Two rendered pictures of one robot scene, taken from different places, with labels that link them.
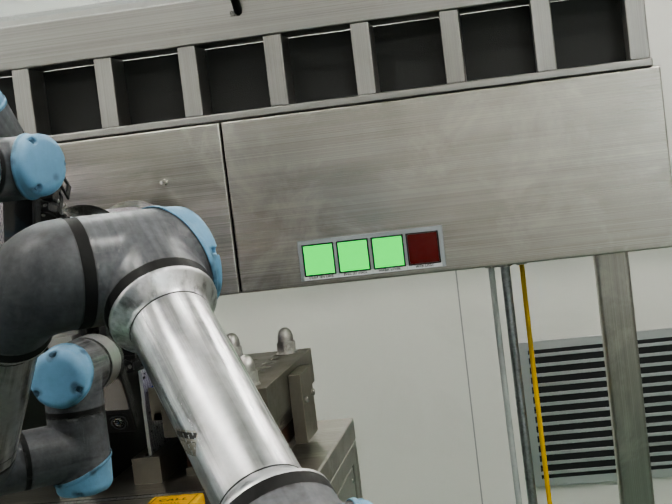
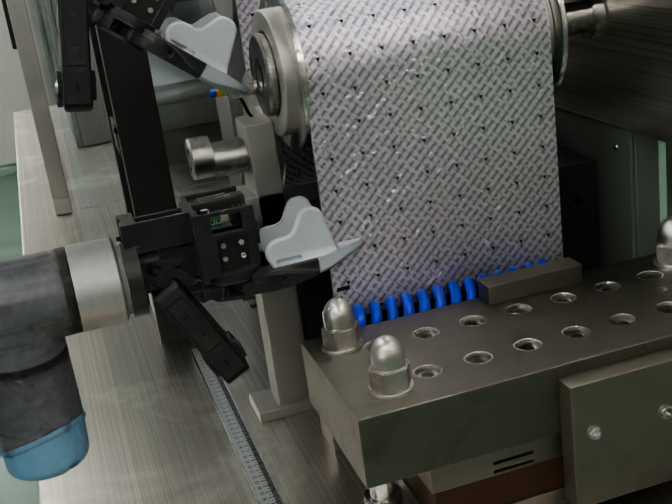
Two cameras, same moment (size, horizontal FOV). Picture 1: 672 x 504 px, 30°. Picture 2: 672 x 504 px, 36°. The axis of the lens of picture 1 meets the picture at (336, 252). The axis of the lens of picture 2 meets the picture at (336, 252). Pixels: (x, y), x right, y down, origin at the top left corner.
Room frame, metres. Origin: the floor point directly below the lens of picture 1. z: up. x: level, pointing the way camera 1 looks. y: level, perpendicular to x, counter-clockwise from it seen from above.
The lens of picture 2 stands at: (1.53, -0.49, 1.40)
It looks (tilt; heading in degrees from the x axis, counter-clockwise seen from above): 20 degrees down; 67
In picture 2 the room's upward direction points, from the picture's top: 8 degrees counter-clockwise
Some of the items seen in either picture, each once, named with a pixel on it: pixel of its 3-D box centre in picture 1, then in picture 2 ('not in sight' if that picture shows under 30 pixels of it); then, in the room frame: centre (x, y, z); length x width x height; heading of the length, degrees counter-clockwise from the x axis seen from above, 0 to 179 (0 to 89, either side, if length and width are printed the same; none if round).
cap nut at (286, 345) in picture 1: (285, 340); not in sight; (2.16, 0.10, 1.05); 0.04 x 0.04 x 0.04
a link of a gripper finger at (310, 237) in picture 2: not in sight; (314, 237); (1.85, 0.30, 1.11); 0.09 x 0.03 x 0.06; 170
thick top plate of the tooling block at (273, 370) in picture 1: (244, 388); (549, 351); (2.01, 0.17, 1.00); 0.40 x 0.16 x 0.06; 171
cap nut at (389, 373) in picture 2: (246, 370); (388, 362); (1.84, 0.15, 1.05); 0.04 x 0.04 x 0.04
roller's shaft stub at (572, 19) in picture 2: not in sight; (563, 20); (2.16, 0.33, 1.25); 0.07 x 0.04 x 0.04; 171
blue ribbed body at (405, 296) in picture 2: not in sight; (458, 297); (1.98, 0.28, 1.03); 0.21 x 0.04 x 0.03; 171
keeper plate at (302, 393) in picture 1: (304, 403); (624, 429); (2.01, 0.08, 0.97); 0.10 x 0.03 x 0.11; 171
